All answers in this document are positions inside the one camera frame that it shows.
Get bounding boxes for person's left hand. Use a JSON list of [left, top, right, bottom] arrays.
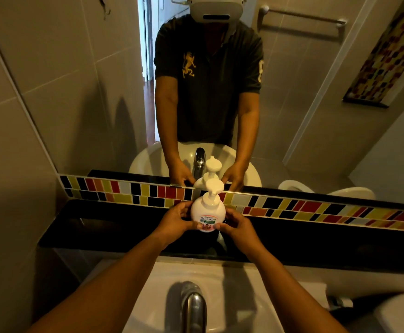
[[152, 200, 203, 249]]

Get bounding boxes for person's right hand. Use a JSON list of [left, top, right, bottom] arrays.
[[215, 208, 265, 256]]

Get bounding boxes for white foam soap pump bottle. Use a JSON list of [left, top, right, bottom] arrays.
[[190, 178, 227, 233]]

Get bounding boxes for person's left forearm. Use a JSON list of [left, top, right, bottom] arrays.
[[27, 233, 169, 333]]

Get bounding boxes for person's right forearm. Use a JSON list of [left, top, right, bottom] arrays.
[[245, 244, 349, 333]]

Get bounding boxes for white ceramic sink basin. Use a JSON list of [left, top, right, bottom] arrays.
[[80, 257, 329, 333]]

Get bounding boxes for chrome sink faucet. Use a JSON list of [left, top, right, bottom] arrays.
[[180, 281, 208, 333]]

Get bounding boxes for black stone ledge shelf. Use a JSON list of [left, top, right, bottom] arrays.
[[38, 199, 404, 275]]

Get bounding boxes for large wall mirror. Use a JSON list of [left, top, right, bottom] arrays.
[[0, 0, 404, 213]]

